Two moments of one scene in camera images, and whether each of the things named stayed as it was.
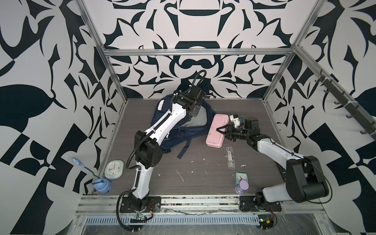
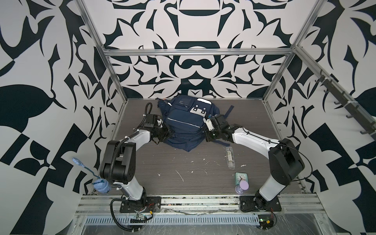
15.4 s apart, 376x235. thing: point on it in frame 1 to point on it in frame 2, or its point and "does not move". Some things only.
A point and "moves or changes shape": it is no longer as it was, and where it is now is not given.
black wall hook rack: [344, 100] does not move
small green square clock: [240, 176] does not move
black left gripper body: [196, 109] to [162, 133]
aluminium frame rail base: [300, 215] does not move
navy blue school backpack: [181, 134] moves or changes shape
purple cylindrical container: [244, 185] does not move
